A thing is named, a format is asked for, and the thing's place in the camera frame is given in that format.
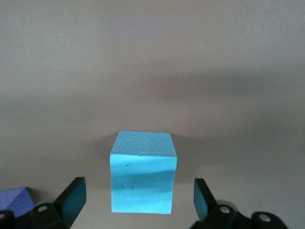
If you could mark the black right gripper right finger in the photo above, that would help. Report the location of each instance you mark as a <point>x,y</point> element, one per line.
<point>202,200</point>

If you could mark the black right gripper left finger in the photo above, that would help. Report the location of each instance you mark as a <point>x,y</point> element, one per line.
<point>71,198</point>

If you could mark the light blue foam block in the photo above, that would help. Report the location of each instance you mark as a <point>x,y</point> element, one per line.
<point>143,176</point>

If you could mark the purple foam block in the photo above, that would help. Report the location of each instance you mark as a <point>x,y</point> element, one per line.
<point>16,200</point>

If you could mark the brown table cover sheet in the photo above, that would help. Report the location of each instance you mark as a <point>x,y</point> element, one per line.
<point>152,59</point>

